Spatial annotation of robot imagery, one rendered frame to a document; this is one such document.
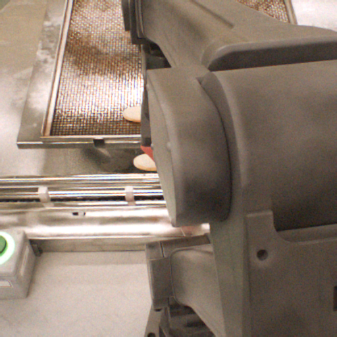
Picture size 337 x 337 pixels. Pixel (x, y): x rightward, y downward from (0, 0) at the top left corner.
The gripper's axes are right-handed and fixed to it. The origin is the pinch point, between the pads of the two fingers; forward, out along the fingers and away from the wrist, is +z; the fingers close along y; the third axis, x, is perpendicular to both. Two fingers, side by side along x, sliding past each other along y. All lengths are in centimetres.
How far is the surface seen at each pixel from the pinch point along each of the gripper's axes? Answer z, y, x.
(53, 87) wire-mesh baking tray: 2.7, -21.6, -21.0
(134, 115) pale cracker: 3.2, -13.8, -5.4
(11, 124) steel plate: 11.9, -21.9, -31.5
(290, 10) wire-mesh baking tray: -1, -44, 28
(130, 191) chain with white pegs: 6.6, 1.2, -5.7
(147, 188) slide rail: 8.5, -1.0, -3.1
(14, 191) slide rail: 8.6, -0.9, -25.4
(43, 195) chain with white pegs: 7.1, 1.2, -19.8
